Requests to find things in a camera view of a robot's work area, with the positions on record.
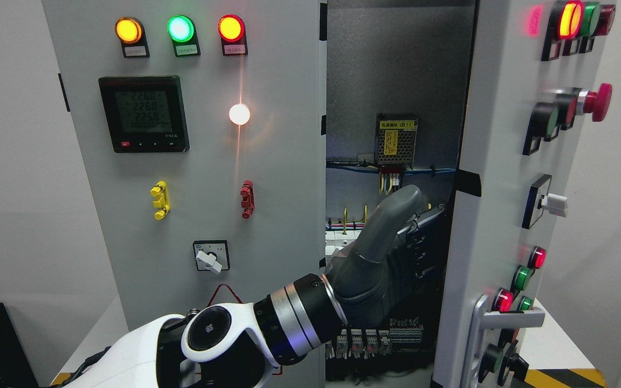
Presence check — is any yellow terminal post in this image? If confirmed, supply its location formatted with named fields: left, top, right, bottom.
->
left=150, top=180, right=170, bottom=220

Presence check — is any lower relay terminal row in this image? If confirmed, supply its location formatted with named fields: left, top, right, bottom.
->
left=325, top=317, right=425, bottom=359

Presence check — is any green indicator lamp left door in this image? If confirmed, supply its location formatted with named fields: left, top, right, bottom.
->
left=166, top=15, right=201, bottom=57

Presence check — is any white glowing indicator lamp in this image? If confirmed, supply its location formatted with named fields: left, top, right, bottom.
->
left=227, top=103, right=251, bottom=126

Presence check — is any red terminal post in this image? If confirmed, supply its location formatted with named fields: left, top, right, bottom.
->
left=239, top=180, right=256, bottom=219

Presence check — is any yellow indicator lamp left door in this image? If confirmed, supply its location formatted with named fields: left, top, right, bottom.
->
left=114, top=17, right=150, bottom=58

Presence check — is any red triangle warning sticker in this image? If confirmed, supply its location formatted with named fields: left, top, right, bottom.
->
left=206, top=284, right=243, bottom=307

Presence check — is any white socket breaker row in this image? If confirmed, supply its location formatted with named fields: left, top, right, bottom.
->
left=325, top=230, right=362, bottom=271

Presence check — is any metal mesh power supply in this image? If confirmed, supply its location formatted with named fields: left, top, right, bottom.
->
left=374, top=113, right=419, bottom=165

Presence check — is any white selector switch right door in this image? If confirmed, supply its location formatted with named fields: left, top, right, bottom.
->
left=521, top=174, right=568, bottom=230

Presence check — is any white rotary selector switch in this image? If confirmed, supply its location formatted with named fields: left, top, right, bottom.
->
left=192, top=240, right=231, bottom=274

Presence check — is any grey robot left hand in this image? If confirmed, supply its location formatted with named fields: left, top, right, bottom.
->
left=326, top=185, right=447, bottom=329

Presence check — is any grey cabinet door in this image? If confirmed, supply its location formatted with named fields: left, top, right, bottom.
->
left=430, top=1, right=617, bottom=387
left=41, top=0, right=327, bottom=388

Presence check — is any black digital power meter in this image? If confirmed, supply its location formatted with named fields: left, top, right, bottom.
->
left=98, top=74, right=190, bottom=153

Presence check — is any red emergency stop button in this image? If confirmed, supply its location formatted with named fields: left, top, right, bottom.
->
left=576, top=83, right=613, bottom=122

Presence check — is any red indicator lamp left door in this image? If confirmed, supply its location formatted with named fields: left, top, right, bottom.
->
left=218, top=14, right=248, bottom=56

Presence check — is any silver door handle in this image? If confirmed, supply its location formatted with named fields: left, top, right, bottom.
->
left=460, top=294, right=546, bottom=387

